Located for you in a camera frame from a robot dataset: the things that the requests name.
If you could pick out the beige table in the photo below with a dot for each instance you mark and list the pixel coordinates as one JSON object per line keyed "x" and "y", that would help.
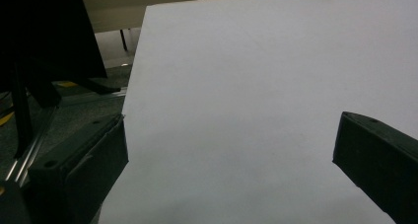
{"x": 115, "y": 10}

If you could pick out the yellow floor tape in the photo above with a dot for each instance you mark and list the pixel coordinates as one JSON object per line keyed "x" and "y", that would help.
{"x": 65, "y": 84}

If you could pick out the black metal stand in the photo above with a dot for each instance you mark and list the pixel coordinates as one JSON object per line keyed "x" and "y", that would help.
{"x": 33, "y": 92}

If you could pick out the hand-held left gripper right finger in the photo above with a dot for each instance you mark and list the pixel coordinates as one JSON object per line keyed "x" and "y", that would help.
{"x": 381, "y": 158}

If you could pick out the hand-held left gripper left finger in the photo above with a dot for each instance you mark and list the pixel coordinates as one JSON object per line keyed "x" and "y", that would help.
{"x": 79, "y": 166}

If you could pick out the silver metal rail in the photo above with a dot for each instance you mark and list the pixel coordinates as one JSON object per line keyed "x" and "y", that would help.
{"x": 36, "y": 141}

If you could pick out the thin black table leg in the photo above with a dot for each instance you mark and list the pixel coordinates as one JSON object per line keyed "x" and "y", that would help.
{"x": 123, "y": 39}

